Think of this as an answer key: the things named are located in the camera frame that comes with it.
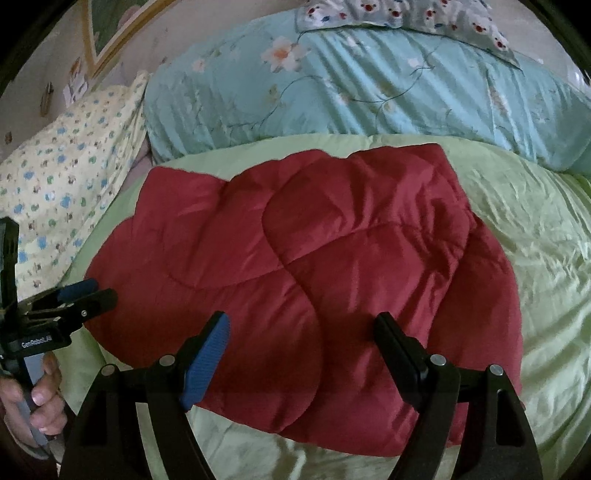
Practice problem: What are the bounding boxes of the gold framed wall picture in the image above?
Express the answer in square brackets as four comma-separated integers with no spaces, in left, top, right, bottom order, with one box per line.
[81,0,174,78]

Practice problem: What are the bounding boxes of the light green quilt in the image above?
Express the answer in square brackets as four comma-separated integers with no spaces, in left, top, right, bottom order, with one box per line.
[57,134,590,479]

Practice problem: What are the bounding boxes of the grey bear-print pillow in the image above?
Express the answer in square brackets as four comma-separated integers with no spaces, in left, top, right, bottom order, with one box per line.
[295,0,520,68]

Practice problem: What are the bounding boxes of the person's left hand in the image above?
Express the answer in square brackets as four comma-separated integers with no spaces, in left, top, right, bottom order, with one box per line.
[1,352,67,448]

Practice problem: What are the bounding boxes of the turquoise floral quilt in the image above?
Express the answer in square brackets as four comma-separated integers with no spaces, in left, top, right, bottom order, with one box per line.
[144,11,590,175]

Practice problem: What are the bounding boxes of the red padded jacket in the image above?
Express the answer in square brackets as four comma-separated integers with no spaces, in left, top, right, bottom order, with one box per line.
[87,144,523,457]

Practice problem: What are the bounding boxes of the yellow patterned pillow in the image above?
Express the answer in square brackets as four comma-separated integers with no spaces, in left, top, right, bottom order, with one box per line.
[1,71,149,299]

